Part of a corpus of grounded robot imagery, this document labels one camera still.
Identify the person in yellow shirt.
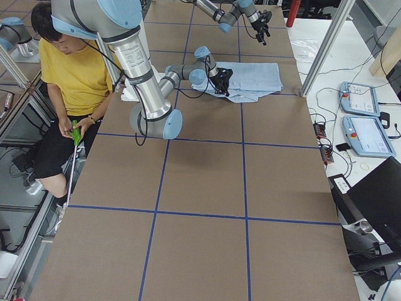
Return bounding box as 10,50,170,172
31,2,112,221

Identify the blue teach pendant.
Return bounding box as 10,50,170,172
340,82,380,117
342,115,396,158

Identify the black monitor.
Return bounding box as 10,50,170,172
328,157,400,251

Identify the light blue button shirt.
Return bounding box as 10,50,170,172
191,61,284,103

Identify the lower blue teach pendant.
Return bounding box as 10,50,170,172
342,115,396,158

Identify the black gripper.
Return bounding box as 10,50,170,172
249,10,272,46
209,67,233,97

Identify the upper blue teach pendant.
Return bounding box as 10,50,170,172
340,82,380,117

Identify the red cylinder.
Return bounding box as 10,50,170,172
286,0,301,28

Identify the black phone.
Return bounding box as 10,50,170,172
335,143,351,152

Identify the clear plastic bag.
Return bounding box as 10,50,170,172
290,38,320,63

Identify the aluminium frame post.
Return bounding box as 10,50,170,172
299,0,355,97

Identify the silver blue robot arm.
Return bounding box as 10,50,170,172
184,0,272,46
51,1,232,139

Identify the green handheld tool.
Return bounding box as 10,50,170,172
70,120,81,146

